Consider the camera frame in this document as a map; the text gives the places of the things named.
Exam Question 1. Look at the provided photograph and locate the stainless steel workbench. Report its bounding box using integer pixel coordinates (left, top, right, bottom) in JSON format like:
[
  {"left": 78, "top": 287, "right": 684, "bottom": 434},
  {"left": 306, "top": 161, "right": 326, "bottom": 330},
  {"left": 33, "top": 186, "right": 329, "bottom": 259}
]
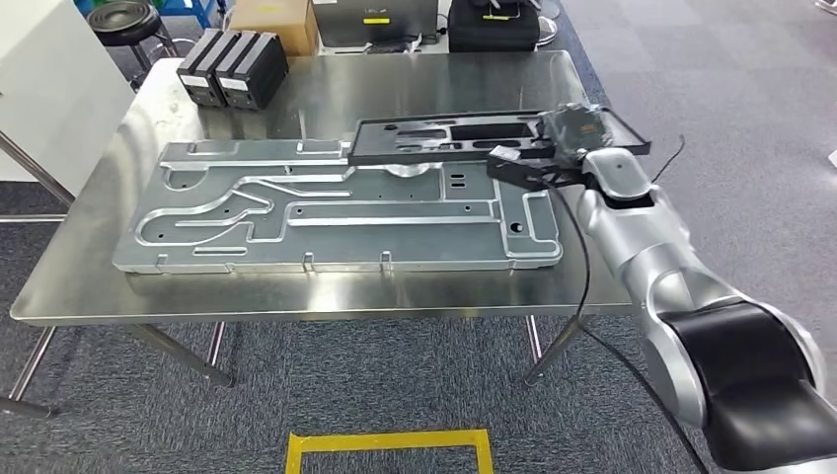
[{"left": 6, "top": 50, "right": 639, "bottom": 404}]

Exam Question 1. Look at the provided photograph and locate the black plastic frame part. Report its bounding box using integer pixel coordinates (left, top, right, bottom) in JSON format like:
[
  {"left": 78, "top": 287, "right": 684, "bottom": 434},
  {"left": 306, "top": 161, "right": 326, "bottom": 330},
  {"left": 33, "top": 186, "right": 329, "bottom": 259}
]
[{"left": 346, "top": 108, "right": 653, "bottom": 167}]

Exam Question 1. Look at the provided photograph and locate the black box with white label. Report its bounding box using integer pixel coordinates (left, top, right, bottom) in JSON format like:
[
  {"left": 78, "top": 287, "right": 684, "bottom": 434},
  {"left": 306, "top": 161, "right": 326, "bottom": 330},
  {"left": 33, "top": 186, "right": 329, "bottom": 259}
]
[
  {"left": 175, "top": 27, "right": 243, "bottom": 110},
  {"left": 214, "top": 31, "right": 290, "bottom": 112}
]

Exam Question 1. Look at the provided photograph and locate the black round stool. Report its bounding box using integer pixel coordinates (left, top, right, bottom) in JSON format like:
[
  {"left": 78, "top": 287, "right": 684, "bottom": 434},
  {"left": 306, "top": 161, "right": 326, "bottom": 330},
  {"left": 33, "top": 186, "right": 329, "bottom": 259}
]
[{"left": 86, "top": 0, "right": 179, "bottom": 86}]

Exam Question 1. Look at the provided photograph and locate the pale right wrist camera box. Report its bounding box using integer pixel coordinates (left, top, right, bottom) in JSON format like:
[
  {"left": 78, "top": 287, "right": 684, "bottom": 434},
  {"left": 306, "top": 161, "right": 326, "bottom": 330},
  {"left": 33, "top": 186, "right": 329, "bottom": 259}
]
[{"left": 487, "top": 144, "right": 547, "bottom": 189}]

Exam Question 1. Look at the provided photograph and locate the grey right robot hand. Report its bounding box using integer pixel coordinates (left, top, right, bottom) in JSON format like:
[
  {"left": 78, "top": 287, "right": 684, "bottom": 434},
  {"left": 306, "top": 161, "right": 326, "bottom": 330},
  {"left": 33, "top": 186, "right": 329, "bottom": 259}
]
[{"left": 539, "top": 101, "right": 614, "bottom": 160}]

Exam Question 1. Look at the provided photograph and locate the white cabinet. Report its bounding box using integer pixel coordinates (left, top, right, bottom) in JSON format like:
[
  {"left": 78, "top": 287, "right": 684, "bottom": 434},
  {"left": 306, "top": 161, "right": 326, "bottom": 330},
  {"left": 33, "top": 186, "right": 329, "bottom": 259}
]
[{"left": 0, "top": 0, "right": 136, "bottom": 198}]

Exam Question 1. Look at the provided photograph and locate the small steel table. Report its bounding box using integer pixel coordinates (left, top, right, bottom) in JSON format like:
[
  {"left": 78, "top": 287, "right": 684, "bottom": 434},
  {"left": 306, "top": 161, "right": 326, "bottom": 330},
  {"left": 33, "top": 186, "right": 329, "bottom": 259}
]
[{"left": 0, "top": 129, "right": 76, "bottom": 420}]

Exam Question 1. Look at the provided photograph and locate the black fabric bag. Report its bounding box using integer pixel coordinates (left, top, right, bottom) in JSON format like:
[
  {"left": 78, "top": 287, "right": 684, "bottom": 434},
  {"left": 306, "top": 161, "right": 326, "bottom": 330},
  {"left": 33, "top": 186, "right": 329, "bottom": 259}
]
[{"left": 447, "top": 0, "right": 543, "bottom": 53}]

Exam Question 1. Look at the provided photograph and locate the large machined aluminium plate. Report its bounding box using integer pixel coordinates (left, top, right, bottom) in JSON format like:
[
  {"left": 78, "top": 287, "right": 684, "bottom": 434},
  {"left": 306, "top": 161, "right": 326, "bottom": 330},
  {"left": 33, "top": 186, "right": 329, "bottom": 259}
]
[{"left": 112, "top": 138, "right": 564, "bottom": 277}]

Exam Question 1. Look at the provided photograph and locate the black case with yellow label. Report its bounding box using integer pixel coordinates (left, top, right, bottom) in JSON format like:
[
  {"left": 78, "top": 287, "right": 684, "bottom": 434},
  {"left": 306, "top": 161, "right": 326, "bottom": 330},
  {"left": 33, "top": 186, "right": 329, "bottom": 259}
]
[{"left": 310, "top": 0, "right": 440, "bottom": 48}]

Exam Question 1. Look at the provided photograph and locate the blue metal stand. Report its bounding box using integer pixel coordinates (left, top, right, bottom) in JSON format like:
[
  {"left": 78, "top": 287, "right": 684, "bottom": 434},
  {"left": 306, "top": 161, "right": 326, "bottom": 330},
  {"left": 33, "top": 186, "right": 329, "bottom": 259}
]
[{"left": 156, "top": 0, "right": 229, "bottom": 29}]

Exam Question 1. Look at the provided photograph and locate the brown cardboard box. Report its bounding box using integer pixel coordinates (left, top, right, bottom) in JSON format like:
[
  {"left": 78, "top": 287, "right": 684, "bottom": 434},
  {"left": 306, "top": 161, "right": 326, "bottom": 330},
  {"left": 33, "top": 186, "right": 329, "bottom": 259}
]
[{"left": 228, "top": 0, "right": 321, "bottom": 58}]

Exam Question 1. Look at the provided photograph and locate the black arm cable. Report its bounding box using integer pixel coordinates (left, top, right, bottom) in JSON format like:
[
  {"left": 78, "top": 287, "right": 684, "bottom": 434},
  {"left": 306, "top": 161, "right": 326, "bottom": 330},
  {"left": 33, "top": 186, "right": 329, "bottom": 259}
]
[{"left": 536, "top": 133, "right": 714, "bottom": 474}]

